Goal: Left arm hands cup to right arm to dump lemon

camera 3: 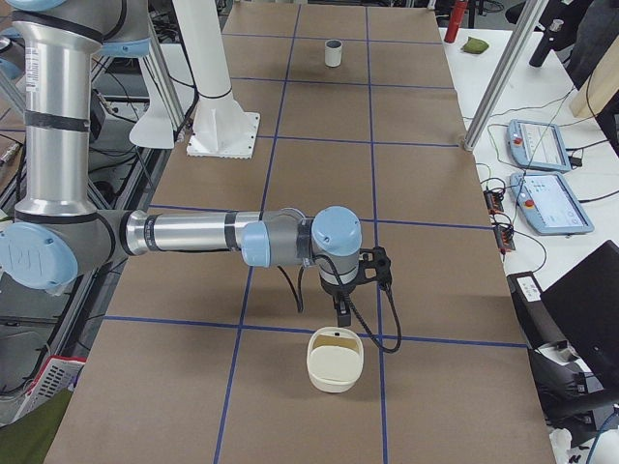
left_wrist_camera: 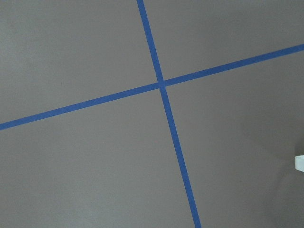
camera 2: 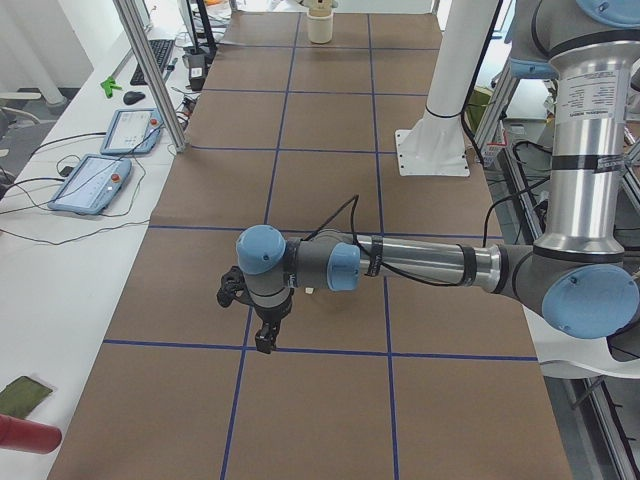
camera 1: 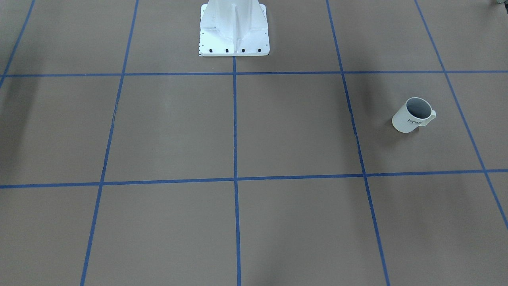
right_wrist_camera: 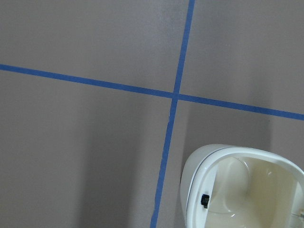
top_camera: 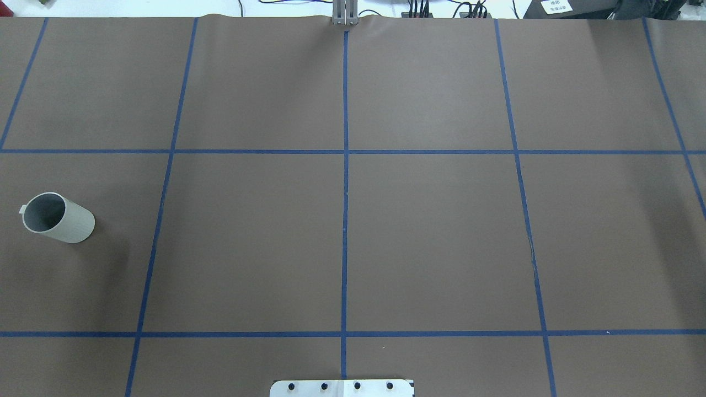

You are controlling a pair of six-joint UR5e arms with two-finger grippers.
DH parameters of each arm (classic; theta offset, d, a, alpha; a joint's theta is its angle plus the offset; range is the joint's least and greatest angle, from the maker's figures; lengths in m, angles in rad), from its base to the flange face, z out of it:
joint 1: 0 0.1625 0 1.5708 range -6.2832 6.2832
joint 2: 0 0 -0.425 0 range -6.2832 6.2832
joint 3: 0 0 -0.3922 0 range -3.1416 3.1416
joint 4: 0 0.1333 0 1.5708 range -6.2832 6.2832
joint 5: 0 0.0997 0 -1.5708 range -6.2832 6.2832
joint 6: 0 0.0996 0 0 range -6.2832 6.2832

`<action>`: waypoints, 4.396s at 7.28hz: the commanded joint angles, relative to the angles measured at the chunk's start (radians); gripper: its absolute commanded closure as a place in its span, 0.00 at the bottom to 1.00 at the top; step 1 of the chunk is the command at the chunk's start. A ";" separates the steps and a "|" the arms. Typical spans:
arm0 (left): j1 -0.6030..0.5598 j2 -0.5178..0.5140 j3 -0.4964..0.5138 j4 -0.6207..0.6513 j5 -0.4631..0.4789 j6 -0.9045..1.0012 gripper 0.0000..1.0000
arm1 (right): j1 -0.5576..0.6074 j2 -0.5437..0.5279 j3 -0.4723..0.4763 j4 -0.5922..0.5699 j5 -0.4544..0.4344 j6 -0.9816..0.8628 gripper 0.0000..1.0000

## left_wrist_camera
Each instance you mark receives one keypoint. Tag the white ribbed cup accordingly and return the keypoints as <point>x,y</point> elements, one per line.
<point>299,163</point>

